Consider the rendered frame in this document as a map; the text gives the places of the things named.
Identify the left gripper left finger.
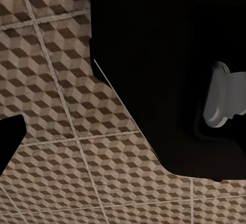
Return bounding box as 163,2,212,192
0,114,27,175

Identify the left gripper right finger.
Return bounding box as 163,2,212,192
230,114,246,155

